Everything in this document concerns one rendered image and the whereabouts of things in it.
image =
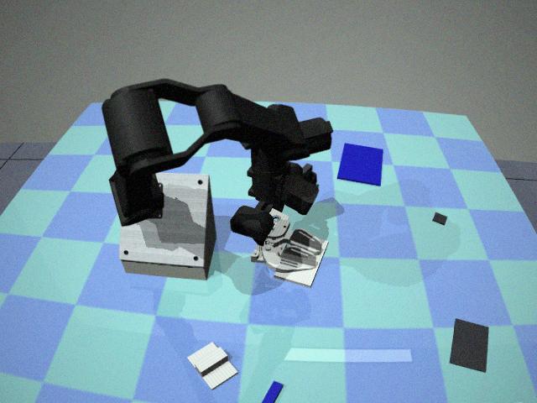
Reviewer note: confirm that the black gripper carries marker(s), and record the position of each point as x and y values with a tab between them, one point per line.
257	223

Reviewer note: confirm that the dark grey rectangular bar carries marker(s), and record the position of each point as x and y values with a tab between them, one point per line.
307	167

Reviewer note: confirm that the blue flat bar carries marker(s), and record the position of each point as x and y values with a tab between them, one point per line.
273	392

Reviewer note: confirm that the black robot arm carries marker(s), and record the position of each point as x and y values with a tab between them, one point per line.
141	147

